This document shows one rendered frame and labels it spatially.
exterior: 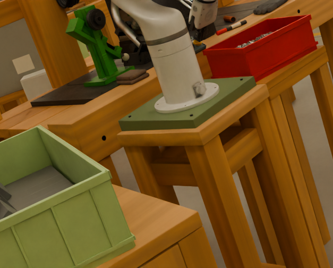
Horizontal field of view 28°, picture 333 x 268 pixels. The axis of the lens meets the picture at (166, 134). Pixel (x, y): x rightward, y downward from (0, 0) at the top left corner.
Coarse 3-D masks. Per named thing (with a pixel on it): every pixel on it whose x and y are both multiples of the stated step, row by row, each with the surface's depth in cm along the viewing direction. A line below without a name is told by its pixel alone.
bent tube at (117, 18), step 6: (114, 6) 255; (114, 12) 256; (114, 18) 256; (120, 18) 256; (120, 24) 254; (126, 24) 254; (126, 30) 252; (132, 30) 252; (132, 36) 250; (138, 36) 250; (138, 42) 248
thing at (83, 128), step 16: (288, 0) 272; (304, 0) 271; (320, 0) 278; (256, 16) 261; (272, 16) 258; (320, 16) 279; (208, 64) 236; (144, 80) 220; (112, 96) 214; (128, 96) 212; (144, 96) 216; (80, 112) 208; (96, 112) 204; (112, 112) 208; (128, 112) 212; (64, 128) 202; (80, 128) 200; (96, 128) 204; (112, 128) 208; (80, 144) 200; (96, 144) 204; (112, 144) 208; (96, 160) 204
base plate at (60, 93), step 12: (264, 0) 292; (228, 12) 293; (240, 12) 283; (252, 12) 273; (216, 24) 275; (228, 24) 265; (192, 36) 268; (120, 60) 271; (96, 72) 263; (72, 84) 257; (108, 84) 234; (48, 96) 250; (60, 96) 242; (72, 96) 235; (84, 96) 228; (96, 96) 222
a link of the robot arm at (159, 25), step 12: (120, 0) 176; (132, 0) 176; (144, 0) 179; (132, 12) 176; (144, 12) 177; (156, 12) 177; (168, 12) 177; (180, 12) 179; (144, 24) 177; (156, 24) 175; (168, 24) 175; (180, 24) 177; (144, 36) 180; (156, 36) 177; (168, 36) 176; (180, 36) 177
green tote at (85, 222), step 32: (32, 128) 182; (0, 160) 179; (32, 160) 183; (64, 160) 163; (64, 192) 125; (96, 192) 128; (0, 224) 121; (32, 224) 124; (64, 224) 126; (96, 224) 129; (0, 256) 122; (32, 256) 125; (64, 256) 127; (96, 256) 129
